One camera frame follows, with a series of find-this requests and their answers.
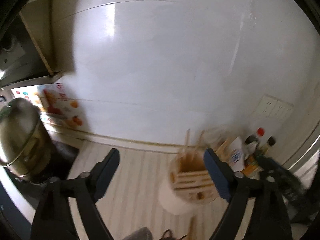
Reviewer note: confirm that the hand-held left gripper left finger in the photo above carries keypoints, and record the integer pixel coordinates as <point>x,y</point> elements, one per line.
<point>107,172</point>

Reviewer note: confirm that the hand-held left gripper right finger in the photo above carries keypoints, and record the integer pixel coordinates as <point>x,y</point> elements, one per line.
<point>217,175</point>

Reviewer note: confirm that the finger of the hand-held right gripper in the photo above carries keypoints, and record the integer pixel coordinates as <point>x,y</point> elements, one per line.
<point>282,172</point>

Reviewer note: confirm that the brown wooden chopstick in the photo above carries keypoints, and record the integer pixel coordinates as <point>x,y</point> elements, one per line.
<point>200,142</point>
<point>187,141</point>

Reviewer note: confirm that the white utensil holder with chopsticks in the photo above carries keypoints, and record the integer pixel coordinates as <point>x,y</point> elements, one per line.
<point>175,200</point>

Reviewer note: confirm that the white squeeze tube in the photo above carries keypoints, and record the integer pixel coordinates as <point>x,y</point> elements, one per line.
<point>235,152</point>

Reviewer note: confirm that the dark sauce bottle black cap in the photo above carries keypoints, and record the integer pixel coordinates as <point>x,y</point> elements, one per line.
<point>269,142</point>

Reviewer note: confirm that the cat print striped tablecloth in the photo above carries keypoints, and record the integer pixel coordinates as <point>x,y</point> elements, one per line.
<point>140,180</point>

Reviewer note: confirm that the dark sauce bottle red cap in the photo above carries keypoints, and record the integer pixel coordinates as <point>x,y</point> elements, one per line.
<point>251,142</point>

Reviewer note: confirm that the stainless steel steamer pot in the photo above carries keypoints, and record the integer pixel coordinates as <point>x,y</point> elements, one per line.
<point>20,140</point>

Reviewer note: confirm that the range hood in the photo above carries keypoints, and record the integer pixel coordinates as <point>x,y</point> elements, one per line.
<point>22,55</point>

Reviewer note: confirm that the white wall socket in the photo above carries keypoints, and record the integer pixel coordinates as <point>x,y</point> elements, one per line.
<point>278,110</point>
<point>288,112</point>
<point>266,105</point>

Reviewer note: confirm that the fruit print wall poster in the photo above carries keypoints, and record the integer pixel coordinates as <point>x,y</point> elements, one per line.
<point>62,105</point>

